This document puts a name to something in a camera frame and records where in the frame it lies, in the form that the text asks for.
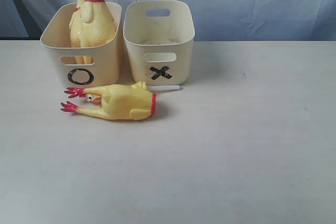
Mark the headless yellow chicken body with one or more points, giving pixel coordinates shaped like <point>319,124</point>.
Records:
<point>118,101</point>

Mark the yellow rubber chicken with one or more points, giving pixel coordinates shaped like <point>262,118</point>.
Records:
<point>75,26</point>
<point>97,24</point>

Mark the cream bin marked X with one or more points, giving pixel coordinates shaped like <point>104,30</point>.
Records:
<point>158,36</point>

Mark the detached yellow chicken head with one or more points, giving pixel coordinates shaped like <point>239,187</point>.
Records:
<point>93,98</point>

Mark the cream bin marked O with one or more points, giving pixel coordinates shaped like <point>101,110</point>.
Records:
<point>83,67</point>

